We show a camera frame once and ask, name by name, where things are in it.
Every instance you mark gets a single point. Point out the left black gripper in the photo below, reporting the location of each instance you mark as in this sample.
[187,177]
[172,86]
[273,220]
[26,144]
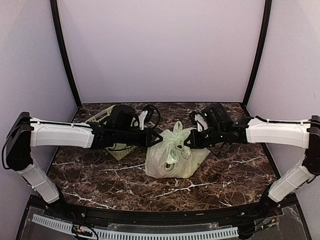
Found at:
[146,141]

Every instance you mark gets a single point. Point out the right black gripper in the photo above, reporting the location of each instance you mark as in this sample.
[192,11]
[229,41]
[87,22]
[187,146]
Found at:
[195,143]

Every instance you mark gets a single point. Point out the light green plastic bag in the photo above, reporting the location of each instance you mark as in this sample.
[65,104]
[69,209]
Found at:
[171,158]

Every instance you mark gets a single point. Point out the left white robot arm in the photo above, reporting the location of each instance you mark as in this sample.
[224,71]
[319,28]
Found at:
[28,132]

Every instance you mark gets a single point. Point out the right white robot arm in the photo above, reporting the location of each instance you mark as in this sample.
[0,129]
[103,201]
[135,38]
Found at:
[304,134]

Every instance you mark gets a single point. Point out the light green perforated basket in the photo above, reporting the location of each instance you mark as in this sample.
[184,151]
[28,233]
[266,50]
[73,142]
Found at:
[118,151]

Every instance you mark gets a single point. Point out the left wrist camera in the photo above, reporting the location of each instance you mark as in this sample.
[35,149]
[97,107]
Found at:
[124,117]

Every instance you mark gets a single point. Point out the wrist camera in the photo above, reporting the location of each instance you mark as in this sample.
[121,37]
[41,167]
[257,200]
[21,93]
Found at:
[124,117]
[213,116]

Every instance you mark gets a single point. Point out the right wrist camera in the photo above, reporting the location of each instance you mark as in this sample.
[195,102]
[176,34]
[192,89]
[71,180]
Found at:
[213,116]

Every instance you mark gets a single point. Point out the black front table rail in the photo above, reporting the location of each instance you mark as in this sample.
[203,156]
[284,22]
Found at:
[241,216]

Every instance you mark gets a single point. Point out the white slotted cable duct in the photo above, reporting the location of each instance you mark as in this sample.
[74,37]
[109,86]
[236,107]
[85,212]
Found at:
[113,231]

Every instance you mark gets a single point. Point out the right black frame post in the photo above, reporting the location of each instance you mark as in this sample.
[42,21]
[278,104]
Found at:
[258,53]

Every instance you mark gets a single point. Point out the black frame post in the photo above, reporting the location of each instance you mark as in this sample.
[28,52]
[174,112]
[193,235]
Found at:
[258,53]
[63,52]

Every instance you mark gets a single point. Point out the left black frame post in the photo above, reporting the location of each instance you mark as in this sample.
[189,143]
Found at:
[63,52]

